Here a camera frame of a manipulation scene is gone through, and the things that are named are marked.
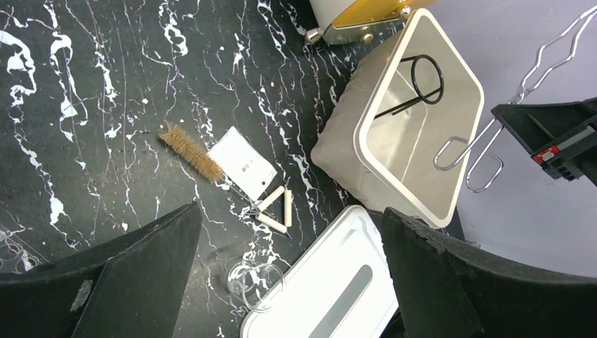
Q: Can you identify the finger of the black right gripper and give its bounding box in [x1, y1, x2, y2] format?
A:
[491, 98, 596, 184]

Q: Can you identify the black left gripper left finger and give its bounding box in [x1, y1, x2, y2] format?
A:
[1, 202, 202, 337]

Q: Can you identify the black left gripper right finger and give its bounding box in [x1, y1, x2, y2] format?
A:
[380, 208, 596, 337]

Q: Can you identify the small glass beaker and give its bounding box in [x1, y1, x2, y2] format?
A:
[226, 261, 286, 313]

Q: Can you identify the black wire tripod ring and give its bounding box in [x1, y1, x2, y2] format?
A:
[372, 54, 446, 120]

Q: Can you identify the brown test tube brush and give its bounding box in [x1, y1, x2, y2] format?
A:
[158, 122, 225, 183]

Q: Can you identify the white clay pipe triangle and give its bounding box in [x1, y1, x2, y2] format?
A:
[254, 185, 294, 237]

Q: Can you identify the white bin lid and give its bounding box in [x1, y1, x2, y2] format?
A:
[239, 206, 398, 337]

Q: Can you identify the clear plastic tube rack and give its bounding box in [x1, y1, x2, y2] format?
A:
[1, 225, 49, 275]

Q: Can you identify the white plastic bin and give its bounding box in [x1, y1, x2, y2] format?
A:
[311, 8, 484, 228]

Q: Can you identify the white paper packet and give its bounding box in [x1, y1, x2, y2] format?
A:
[208, 127, 277, 201]

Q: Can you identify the cream cylindrical drawer cabinet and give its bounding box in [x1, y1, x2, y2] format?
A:
[303, 0, 434, 45]

